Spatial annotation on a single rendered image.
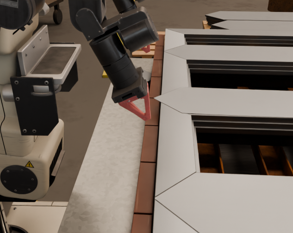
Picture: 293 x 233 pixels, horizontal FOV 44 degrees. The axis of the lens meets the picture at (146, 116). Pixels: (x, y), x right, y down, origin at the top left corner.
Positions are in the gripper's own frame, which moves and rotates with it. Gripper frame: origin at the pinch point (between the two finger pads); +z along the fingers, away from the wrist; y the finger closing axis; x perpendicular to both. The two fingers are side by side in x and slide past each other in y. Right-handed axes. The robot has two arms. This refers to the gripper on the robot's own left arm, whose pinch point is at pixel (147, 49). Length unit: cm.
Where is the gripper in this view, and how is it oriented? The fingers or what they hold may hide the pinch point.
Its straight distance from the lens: 118.2
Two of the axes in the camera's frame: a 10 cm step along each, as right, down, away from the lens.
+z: 4.2, 7.9, 4.5
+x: -9.1, 3.4, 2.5
